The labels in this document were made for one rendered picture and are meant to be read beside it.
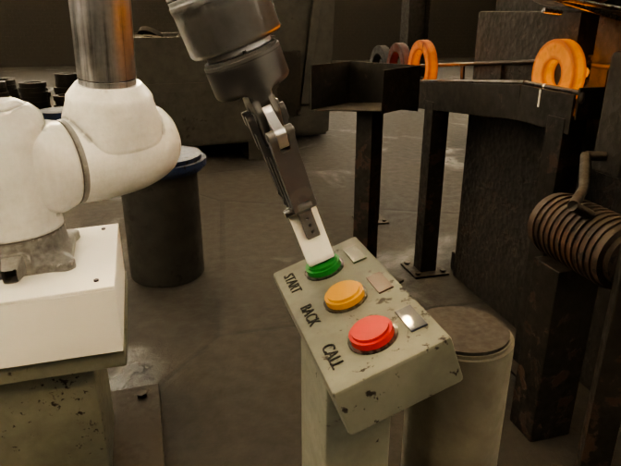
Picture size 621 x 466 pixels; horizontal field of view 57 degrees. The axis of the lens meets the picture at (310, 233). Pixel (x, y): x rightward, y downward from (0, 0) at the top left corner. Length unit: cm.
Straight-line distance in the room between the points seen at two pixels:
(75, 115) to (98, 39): 13
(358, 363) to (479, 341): 23
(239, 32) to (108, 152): 59
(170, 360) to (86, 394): 51
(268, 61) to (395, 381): 30
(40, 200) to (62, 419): 40
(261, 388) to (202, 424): 18
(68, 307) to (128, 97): 37
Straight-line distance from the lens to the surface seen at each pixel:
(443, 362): 50
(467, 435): 72
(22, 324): 99
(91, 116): 107
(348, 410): 49
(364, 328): 51
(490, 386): 69
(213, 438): 135
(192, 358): 161
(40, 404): 116
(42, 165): 103
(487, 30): 186
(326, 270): 62
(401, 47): 221
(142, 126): 108
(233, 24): 52
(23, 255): 104
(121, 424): 140
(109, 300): 96
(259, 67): 53
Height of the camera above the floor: 87
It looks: 21 degrees down
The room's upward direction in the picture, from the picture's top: straight up
